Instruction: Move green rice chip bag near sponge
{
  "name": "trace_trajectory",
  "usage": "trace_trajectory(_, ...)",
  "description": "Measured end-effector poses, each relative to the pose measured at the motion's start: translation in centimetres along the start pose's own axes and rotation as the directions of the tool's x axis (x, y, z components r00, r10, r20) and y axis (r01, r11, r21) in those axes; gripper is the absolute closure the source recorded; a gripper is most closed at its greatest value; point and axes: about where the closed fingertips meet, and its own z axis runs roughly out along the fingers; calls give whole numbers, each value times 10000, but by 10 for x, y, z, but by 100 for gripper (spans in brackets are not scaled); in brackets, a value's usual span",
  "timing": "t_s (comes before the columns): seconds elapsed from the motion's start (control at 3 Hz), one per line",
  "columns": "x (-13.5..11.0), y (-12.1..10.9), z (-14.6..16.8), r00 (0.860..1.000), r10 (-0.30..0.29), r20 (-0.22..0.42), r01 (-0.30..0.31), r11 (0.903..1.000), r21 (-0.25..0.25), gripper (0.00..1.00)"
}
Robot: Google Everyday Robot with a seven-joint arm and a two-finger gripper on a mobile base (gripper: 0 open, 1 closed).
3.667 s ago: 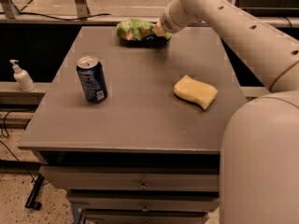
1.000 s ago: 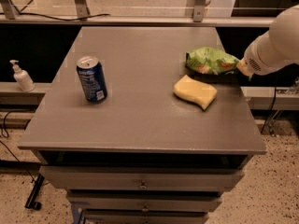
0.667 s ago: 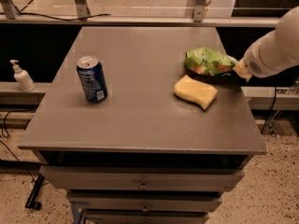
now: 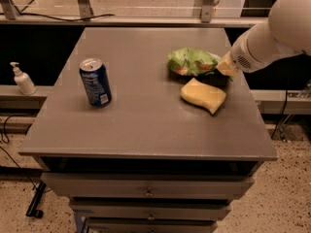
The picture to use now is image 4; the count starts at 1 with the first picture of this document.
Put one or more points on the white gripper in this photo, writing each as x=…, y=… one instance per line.
x=240, y=56

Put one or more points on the green rice chip bag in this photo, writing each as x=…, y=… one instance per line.
x=201, y=64

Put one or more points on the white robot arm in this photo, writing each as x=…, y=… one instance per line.
x=285, y=33

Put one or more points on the yellow sponge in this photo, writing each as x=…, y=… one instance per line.
x=203, y=95

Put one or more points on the grey drawer cabinet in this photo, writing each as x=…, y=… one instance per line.
x=147, y=128

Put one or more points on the blue soda can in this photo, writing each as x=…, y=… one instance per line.
x=95, y=79

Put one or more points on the top drawer with knob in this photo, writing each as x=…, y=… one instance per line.
x=147, y=187

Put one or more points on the drawer with knob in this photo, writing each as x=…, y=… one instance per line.
x=152, y=209
x=147, y=187
x=112, y=225

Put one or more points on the middle drawer with knob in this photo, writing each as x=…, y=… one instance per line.
x=152, y=209

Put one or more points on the white pump dispenser bottle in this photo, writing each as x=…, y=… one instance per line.
x=23, y=81

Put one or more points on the bottom drawer with knob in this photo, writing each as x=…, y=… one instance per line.
x=112, y=225

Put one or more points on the black floor bracket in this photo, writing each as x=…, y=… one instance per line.
x=33, y=210

